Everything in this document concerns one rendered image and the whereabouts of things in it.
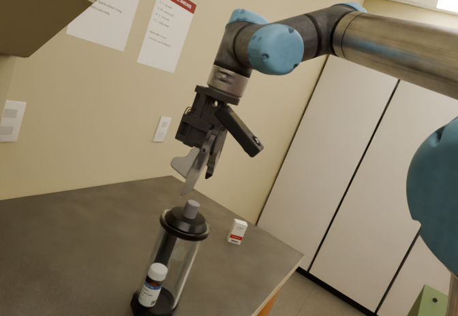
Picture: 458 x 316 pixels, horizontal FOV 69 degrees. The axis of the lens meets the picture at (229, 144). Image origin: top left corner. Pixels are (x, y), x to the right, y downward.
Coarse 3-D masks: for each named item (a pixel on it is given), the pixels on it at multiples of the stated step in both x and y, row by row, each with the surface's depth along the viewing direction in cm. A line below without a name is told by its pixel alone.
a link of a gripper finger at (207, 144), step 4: (212, 136) 63; (204, 140) 62; (208, 140) 62; (212, 140) 62; (204, 144) 62; (208, 144) 62; (212, 144) 62; (204, 148) 61; (208, 148) 61; (212, 148) 64; (200, 152) 61; (204, 152) 61; (208, 152) 62; (200, 156) 61; (204, 156) 61; (196, 160) 62; (200, 160) 61; (204, 160) 62; (196, 164) 61; (200, 164) 61; (196, 168) 61
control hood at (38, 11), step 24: (0, 0) 31; (24, 0) 32; (48, 0) 33; (72, 0) 34; (96, 0) 35; (0, 24) 34; (24, 24) 35; (48, 24) 36; (0, 48) 37; (24, 48) 39
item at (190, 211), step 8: (192, 200) 70; (176, 208) 71; (184, 208) 69; (192, 208) 68; (168, 216) 68; (176, 216) 68; (184, 216) 69; (192, 216) 69; (200, 216) 72; (176, 224) 66; (184, 224) 66; (192, 224) 67; (200, 224) 68; (192, 232) 66; (200, 232) 68
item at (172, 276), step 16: (208, 224) 73; (160, 240) 68; (176, 240) 66; (192, 240) 66; (160, 256) 68; (176, 256) 67; (192, 256) 69; (144, 272) 71; (160, 272) 68; (176, 272) 68; (144, 288) 70; (160, 288) 69; (176, 288) 70; (144, 304) 70; (160, 304) 69; (176, 304) 73
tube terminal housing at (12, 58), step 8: (0, 56) 40; (8, 56) 41; (16, 56) 42; (0, 64) 41; (8, 64) 41; (0, 72) 41; (8, 72) 42; (0, 80) 41; (8, 80) 42; (0, 88) 42; (8, 88) 43; (0, 96) 42; (0, 104) 43; (0, 112) 43; (0, 120) 43
